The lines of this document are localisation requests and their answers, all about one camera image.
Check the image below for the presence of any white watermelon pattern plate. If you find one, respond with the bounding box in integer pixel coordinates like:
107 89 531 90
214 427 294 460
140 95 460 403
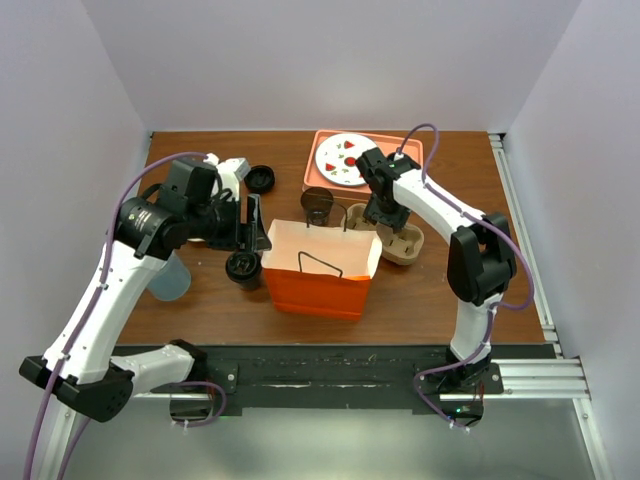
314 133 377 188

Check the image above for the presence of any pink serving tray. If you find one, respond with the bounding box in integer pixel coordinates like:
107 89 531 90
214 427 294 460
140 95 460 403
301 129 425 194

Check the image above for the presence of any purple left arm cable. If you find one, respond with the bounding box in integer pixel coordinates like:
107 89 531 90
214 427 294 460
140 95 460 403
22 151 229 480

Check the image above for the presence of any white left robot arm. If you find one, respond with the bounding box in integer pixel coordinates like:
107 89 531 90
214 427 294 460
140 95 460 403
19 152 271 423

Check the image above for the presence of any orange paper bag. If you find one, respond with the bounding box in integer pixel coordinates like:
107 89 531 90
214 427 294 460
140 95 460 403
261 219 382 322

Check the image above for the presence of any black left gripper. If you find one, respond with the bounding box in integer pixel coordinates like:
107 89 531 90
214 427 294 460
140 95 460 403
187 192 272 252

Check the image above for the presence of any light blue straw cup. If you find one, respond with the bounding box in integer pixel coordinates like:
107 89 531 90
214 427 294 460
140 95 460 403
147 252 192 302

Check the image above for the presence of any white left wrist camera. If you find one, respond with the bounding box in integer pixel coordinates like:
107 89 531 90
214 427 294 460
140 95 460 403
204 153 250 200

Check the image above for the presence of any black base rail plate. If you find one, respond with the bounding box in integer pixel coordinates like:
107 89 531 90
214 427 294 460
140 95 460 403
148 343 505 419

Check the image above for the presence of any beige pulp cup carrier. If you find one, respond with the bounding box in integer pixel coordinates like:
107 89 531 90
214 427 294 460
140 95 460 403
341 203 425 266

